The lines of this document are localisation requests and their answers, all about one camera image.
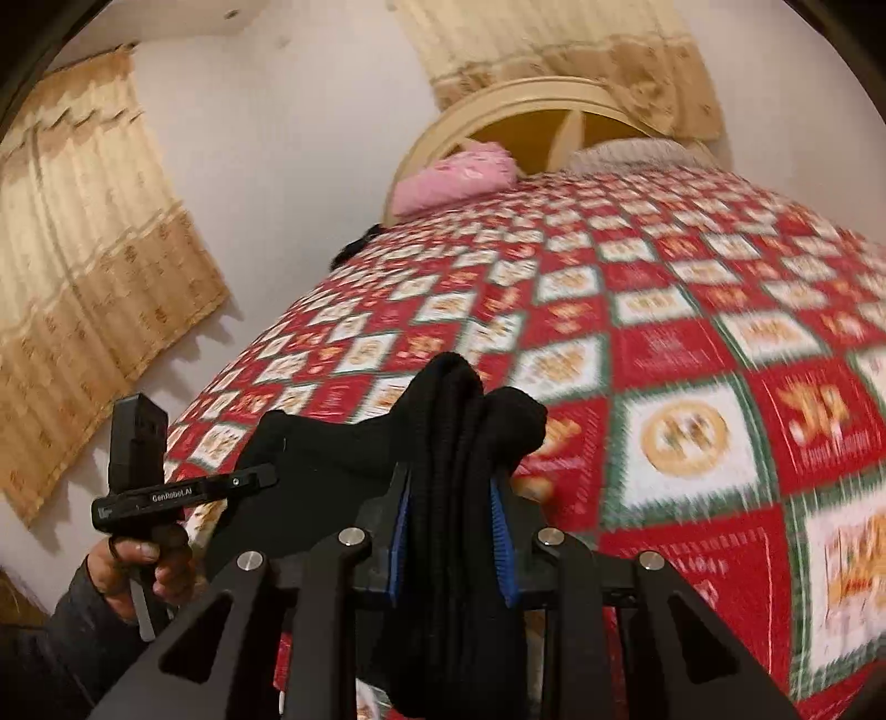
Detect cream wooden headboard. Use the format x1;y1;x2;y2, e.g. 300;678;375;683
383;76;717;226

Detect red checkered printed blanket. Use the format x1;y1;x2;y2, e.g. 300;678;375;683
166;169;886;720

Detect dark cloth behind bed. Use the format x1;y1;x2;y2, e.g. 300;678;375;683
328;223;385;271

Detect black pants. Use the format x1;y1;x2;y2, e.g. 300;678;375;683
204;352;549;720

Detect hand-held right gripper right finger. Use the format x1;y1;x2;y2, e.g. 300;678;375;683
488;477;797;720

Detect beige patterned curtain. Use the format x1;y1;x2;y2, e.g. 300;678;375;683
0;45;231;528
391;0;724;140

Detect person's left forearm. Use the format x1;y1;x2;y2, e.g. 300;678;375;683
0;559;143;720

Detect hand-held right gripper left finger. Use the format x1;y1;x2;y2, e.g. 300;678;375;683
90;462;416;720

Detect person's left hand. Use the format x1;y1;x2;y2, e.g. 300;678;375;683
90;524;198;624

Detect pink pillow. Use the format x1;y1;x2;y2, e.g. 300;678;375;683
391;142;519;217

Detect grey pillow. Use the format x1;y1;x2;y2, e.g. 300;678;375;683
564;138;707;174

